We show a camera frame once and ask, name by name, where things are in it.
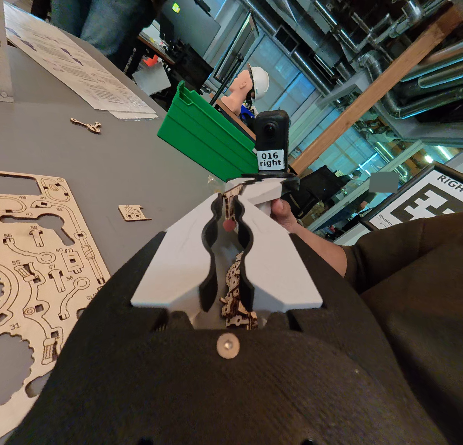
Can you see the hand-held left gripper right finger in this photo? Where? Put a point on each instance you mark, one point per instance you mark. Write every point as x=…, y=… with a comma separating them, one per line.
x=282, y=275

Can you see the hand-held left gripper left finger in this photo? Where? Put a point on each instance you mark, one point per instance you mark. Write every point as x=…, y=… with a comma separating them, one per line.
x=173, y=271

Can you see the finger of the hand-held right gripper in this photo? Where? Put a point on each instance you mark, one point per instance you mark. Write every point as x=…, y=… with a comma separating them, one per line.
x=238, y=181
x=266, y=191

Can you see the slotted wooden puzzle piece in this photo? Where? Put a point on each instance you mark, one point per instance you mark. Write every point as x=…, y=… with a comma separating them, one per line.
x=229, y=203

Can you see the grey desk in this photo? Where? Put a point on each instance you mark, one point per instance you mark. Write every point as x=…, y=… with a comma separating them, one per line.
x=137, y=166

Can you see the person's right hand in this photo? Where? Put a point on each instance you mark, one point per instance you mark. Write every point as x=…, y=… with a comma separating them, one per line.
x=284, y=213

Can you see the clear plastic bag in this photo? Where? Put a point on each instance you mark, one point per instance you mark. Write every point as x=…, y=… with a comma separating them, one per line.
x=213, y=184

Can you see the white hard hat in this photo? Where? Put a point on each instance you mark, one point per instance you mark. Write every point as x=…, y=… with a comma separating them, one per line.
x=260, y=81

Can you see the pile of wooden puzzle pieces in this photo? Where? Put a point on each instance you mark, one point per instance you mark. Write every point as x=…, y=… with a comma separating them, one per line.
x=235, y=293

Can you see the mannequin head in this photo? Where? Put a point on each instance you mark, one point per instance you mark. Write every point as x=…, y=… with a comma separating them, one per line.
x=235, y=90

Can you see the small black monitor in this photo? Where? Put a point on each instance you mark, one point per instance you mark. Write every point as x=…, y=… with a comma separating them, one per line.
x=322, y=184

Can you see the green plastic bin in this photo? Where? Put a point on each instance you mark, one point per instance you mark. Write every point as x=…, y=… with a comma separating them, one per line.
x=202, y=134

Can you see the square wooden puzzle piece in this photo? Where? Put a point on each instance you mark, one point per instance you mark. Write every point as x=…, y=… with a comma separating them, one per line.
x=132, y=213

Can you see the wooden beam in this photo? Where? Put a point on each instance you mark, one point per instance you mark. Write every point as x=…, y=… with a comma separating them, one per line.
x=379, y=90

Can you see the metal ventilation ducts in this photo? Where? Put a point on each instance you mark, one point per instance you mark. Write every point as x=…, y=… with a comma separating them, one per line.
x=361, y=36

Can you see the white board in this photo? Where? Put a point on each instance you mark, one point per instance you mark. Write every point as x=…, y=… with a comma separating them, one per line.
x=150, y=80

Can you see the large dark monitor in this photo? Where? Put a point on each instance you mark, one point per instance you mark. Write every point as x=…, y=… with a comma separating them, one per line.
x=188, y=25

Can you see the large wooden puzzle sheet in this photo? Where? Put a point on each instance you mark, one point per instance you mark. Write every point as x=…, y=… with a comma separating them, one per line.
x=36, y=271

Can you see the orange object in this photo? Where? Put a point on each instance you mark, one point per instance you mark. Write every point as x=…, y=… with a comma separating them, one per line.
x=150, y=60

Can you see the black and white marker sign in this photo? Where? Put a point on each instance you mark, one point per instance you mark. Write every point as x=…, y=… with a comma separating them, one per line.
x=423, y=206

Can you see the wooden key piece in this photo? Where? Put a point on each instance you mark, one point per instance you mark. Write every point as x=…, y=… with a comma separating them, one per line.
x=90, y=126

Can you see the person's clothing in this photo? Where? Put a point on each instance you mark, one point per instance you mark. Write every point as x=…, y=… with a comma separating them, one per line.
x=426, y=343

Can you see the laminated instruction sheet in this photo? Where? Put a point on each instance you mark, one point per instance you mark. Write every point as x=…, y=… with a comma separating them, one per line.
x=79, y=69

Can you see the printed diagram board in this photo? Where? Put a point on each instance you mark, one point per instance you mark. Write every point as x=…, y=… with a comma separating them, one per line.
x=4, y=72

